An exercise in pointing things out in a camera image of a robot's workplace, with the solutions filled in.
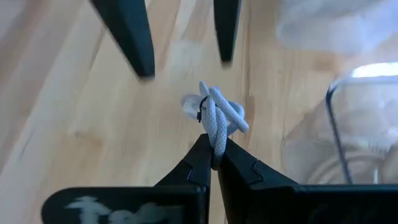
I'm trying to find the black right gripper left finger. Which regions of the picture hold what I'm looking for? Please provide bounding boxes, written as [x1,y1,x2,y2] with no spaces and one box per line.
[41,133,216,224]

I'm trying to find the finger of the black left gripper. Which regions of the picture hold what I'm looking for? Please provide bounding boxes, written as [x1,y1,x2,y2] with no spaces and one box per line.
[212,0,243,65]
[89,0,156,80]

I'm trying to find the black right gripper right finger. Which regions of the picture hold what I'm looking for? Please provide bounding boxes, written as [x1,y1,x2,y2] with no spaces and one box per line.
[216,136,398,224]

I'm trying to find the white braided cable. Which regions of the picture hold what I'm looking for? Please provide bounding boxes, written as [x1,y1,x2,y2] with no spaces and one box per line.
[180,80,250,171]

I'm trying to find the beige cable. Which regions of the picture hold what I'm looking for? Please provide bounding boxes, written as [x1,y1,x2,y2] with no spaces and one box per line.
[306,146,398,185]

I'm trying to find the large clear plastic bin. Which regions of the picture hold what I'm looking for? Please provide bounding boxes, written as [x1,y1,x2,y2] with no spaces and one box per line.
[279,62,398,186]

